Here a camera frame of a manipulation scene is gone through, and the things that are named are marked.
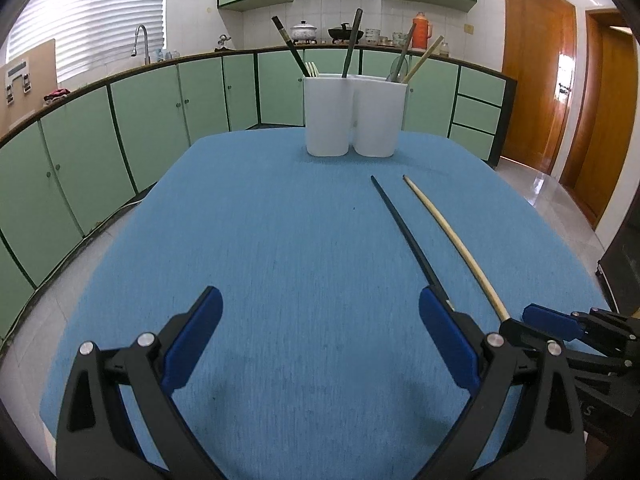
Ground grey metal chopstick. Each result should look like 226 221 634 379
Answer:
390 23 416 82

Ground light wooden chopstick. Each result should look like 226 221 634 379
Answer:
402 35 444 84
402 174 511 322

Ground black chopstick silver band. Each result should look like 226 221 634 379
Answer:
370 176 454 311
271 15 310 78

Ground green lower kitchen cabinets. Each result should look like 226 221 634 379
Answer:
1 48 518 348

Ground chrome kitchen faucet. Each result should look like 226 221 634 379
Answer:
131 24 151 66

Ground blue table cloth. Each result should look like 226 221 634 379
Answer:
40 128 605 479

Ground white utensil holder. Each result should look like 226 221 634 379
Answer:
303 74 408 158

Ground brown wooden door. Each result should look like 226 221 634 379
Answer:
502 0 639 228

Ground metal fork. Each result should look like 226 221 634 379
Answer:
305 62 319 77

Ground orange thermos flask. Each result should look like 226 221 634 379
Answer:
411 12 433 50

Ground cardboard box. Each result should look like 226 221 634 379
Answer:
1 39 58 136

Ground black wok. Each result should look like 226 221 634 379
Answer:
328 23 352 44

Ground white cooking pot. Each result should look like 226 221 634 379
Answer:
290 20 318 44

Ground white window blind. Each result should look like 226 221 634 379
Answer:
6 0 166 82

